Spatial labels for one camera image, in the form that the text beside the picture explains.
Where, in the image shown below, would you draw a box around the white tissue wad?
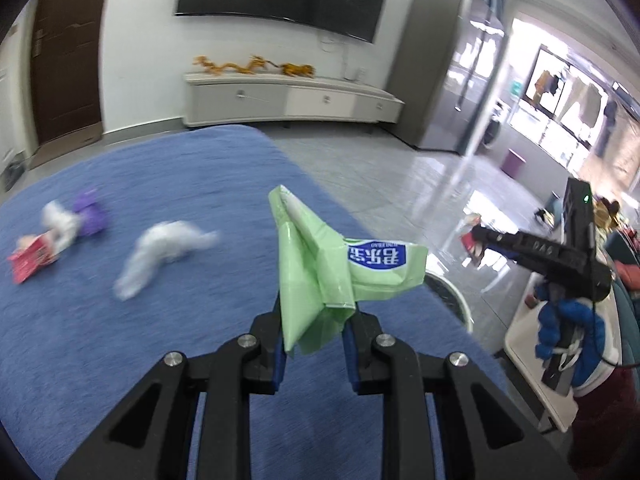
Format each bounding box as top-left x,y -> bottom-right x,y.
41,200 -> 82,256

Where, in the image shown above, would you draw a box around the blue fuzzy bed blanket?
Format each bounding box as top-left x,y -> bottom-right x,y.
1,126 -> 506,479

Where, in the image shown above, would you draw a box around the grey slippers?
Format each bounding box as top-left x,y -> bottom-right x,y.
1,152 -> 26,192

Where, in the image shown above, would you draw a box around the dark brown door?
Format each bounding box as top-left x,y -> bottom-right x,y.
30,0 -> 105,144

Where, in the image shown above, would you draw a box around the small purple wrapper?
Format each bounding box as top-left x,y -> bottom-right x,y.
73,188 -> 108,237

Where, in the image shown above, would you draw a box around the red pink snack packet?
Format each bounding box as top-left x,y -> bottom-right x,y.
8,233 -> 56,284

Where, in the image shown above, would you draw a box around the white TV cabinet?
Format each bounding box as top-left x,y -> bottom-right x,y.
182,73 -> 404,128

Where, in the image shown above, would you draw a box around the white round trash bin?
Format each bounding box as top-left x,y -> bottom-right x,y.
423,271 -> 474,334

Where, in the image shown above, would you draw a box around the white crumpled plastic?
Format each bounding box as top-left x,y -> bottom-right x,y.
114,221 -> 219,301

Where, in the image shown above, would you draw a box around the golden dragon ornament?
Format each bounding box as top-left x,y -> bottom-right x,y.
192,55 -> 316,78

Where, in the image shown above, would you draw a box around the purple stool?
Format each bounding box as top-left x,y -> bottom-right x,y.
500,150 -> 526,179

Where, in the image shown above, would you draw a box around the green plastic wrapper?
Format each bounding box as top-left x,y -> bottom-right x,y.
268,185 -> 428,354

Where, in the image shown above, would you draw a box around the grey refrigerator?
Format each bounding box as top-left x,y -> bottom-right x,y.
386,0 -> 504,155

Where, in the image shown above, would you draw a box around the right blue gloved hand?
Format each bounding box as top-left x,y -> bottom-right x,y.
534,283 -> 624,400

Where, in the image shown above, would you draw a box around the red orange snack packet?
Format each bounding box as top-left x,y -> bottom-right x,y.
460,214 -> 485,268

